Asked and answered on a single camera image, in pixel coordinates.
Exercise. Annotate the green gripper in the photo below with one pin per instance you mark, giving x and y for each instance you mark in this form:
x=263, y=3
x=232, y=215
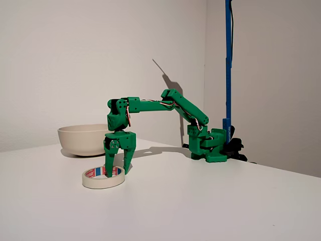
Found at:
x=126, y=141

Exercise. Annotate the white masking tape roll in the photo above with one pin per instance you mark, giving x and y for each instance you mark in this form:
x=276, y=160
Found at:
x=100, y=185

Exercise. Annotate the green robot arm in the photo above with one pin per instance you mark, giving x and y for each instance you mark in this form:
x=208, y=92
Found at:
x=150, y=105

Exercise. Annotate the white round bowl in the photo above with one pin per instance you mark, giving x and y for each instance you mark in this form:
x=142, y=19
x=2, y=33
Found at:
x=80, y=140

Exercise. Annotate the black table clamp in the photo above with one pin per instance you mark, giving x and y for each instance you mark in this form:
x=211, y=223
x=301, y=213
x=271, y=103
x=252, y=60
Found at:
x=186, y=145
x=235, y=146

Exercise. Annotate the blue vertical pole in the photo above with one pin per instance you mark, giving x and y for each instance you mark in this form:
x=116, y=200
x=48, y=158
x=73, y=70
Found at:
x=228, y=75

